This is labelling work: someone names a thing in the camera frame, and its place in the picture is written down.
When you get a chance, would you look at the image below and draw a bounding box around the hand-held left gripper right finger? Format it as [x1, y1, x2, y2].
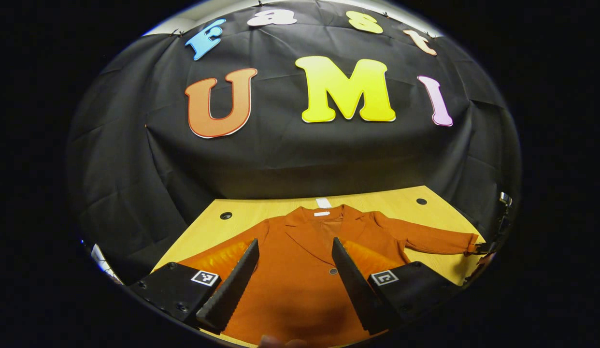
[331, 237, 462, 335]

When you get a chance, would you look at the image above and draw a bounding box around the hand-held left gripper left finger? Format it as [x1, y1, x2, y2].
[129, 238, 260, 334]

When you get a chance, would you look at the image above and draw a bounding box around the black backdrop cloth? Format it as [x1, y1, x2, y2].
[66, 0, 523, 286]

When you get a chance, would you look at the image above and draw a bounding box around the orange jacket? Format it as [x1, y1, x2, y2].
[177, 204, 480, 348]

